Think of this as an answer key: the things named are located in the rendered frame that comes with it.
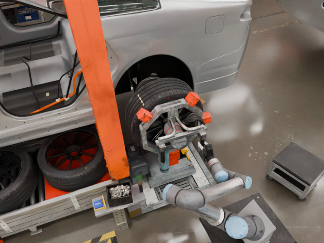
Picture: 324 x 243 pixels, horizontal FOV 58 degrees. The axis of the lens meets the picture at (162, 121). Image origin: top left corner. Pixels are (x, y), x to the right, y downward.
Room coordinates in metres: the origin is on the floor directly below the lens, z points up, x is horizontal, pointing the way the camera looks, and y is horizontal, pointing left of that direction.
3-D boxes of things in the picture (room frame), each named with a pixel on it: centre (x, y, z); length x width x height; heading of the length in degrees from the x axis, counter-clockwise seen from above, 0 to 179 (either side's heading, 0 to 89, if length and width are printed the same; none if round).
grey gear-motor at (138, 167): (1.88, 0.30, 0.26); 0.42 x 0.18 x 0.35; 19
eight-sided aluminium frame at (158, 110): (1.73, -0.08, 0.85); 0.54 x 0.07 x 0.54; 109
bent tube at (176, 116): (1.65, -0.21, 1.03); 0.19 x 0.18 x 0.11; 19
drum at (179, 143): (1.66, -0.10, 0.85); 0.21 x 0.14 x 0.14; 19
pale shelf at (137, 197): (1.33, 0.40, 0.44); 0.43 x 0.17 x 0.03; 109
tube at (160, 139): (1.58, -0.02, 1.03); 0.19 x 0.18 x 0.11; 19
